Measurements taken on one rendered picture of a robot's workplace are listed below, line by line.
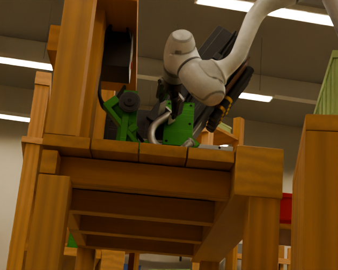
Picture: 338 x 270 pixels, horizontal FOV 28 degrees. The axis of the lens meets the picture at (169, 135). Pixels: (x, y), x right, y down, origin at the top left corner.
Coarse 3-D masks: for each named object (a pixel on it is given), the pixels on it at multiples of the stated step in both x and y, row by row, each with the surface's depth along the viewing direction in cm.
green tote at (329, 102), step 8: (336, 56) 145; (328, 64) 152; (336, 64) 145; (328, 72) 153; (336, 72) 145; (328, 80) 154; (336, 80) 144; (328, 88) 153; (336, 88) 143; (320, 96) 167; (328, 96) 152; (336, 96) 143; (320, 104) 169; (328, 104) 152; (336, 104) 142; (320, 112) 168; (328, 112) 151; (336, 112) 141
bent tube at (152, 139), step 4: (168, 108) 263; (168, 112) 262; (160, 116) 261; (164, 116) 261; (168, 116) 262; (156, 120) 260; (160, 120) 260; (164, 120) 261; (152, 124) 258; (156, 124) 259; (160, 124) 260; (148, 128) 258; (152, 128) 257; (156, 128) 259; (148, 132) 257; (152, 132) 256; (148, 136) 256; (152, 136) 255; (148, 140) 256; (152, 140) 254; (156, 140) 254; (160, 144) 254
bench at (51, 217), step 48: (48, 144) 193; (96, 144) 194; (144, 144) 194; (48, 192) 189; (96, 192) 240; (144, 192) 203; (192, 192) 199; (48, 240) 184; (96, 240) 319; (144, 240) 320; (192, 240) 279
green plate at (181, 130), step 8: (168, 104) 269; (184, 104) 269; (192, 104) 269; (184, 112) 267; (192, 112) 267; (176, 120) 265; (184, 120) 265; (192, 120) 265; (168, 128) 262; (176, 128) 263; (184, 128) 263; (192, 128) 263; (168, 136) 260; (176, 136) 261; (184, 136) 261; (192, 136) 261; (168, 144) 258; (176, 144) 259
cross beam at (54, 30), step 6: (54, 30) 215; (54, 36) 214; (48, 42) 213; (54, 42) 213; (48, 48) 212; (54, 48) 213; (48, 54) 216; (54, 54) 215; (54, 60) 220; (54, 66) 225
